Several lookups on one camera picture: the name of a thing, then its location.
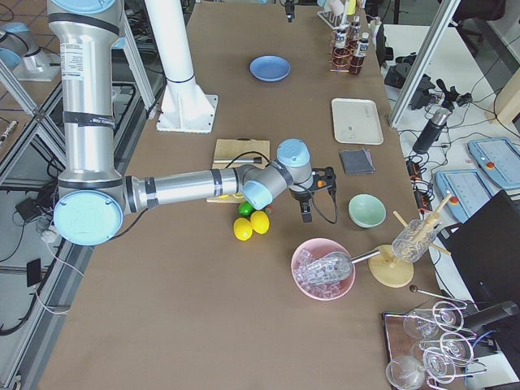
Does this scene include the mint green bowl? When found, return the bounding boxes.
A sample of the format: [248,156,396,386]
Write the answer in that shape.
[348,193,387,228]

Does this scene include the teach pendant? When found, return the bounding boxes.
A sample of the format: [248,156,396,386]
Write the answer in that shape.
[435,169,498,223]
[467,137,519,190]

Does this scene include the tea bottle top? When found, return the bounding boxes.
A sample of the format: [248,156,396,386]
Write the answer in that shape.
[332,24,349,67]

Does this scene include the green lime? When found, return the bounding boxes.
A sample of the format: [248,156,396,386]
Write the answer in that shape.
[238,201,255,217]

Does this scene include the bamboo cutting board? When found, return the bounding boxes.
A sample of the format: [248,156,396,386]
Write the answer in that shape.
[206,138,271,205]

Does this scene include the blue plate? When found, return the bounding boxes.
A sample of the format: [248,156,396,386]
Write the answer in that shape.
[249,55,291,82]

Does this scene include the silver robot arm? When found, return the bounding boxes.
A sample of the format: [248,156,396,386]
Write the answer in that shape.
[47,1,336,246]

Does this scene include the tea bottle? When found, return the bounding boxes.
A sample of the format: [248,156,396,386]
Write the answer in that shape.
[332,24,349,67]
[349,15,361,50]
[349,32,370,76]

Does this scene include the black laptop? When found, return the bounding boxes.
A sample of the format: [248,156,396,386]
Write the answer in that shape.
[439,190,519,305]

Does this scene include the steel muddler black tip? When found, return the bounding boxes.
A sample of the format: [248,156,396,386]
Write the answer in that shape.
[212,156,262,169]

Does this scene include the tea bottle lower left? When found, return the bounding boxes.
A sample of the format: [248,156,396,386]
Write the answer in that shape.
[349,32,370,76]

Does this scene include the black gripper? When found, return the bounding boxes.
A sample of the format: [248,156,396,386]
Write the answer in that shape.
[289,167,336,223]

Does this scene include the wooden cup tree stand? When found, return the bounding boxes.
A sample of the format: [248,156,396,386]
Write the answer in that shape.
[368,193,451,288]

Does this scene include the cream rabbit tray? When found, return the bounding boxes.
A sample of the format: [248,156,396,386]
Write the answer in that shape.
[331,97,384,145]

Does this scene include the yellow lemon near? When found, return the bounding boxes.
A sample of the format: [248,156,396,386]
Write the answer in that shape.
[233,218,254,241]

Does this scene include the yellow lemon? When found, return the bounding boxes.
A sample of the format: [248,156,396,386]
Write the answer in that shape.
[249,210,271,234]
[233,218,254,241]

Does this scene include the clear glass tumbler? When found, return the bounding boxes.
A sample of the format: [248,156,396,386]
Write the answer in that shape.
[392,219,436,263]

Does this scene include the yellow lemon far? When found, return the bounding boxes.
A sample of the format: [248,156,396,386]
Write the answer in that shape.
[249,210,271,234]

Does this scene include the white wire cup rack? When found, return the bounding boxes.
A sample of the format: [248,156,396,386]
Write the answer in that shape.
[317,0,357,30]

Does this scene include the pink bowl of ice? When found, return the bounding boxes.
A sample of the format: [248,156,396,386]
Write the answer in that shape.
[291,238,356,301]

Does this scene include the metal ice scoop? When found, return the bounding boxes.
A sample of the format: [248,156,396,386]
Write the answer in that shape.
[302,249,380,284]

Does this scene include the black thermos bottle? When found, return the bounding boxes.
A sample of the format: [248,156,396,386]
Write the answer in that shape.
[412,107,451,154]

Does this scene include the grey folded cloth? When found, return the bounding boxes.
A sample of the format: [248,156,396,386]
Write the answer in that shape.
[340,149,375,175]

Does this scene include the tea bottle lower right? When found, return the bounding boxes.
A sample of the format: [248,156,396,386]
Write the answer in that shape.
[349,15,361,50]

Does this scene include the wine glass tray rack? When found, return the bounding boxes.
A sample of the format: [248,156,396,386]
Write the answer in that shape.
[382,301,488,389]

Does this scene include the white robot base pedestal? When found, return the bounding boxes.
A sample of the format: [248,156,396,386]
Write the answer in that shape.
[145,0,218,134]

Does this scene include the teach pendant far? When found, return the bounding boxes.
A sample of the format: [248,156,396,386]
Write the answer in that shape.
[467,137,519,190]

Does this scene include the copper wire bottle rack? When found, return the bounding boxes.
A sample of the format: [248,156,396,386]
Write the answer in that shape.
[329,27,369,76]

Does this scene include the teach pendant near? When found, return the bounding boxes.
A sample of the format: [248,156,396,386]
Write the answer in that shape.
[435,169,498,223]

